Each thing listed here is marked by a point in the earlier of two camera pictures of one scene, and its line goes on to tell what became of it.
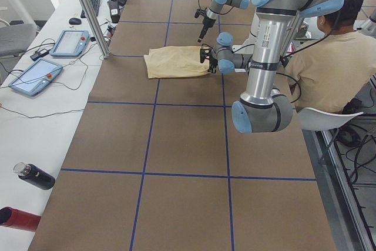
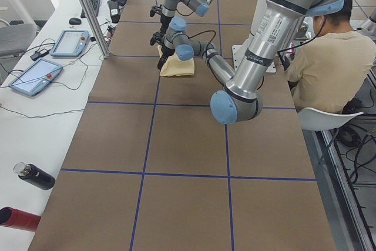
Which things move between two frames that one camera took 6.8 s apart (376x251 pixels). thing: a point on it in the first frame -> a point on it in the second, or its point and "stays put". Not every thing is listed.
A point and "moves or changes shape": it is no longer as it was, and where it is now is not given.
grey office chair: (16, 39) stays put
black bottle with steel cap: (34, 176) stays put
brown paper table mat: (157, 164) stays put
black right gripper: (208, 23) -> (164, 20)
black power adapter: (43, 52) stays put
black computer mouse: (74, 21) stays put
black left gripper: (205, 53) -> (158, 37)
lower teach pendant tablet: (71, 43) stays put
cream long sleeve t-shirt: (173, 61) moves or changes shape
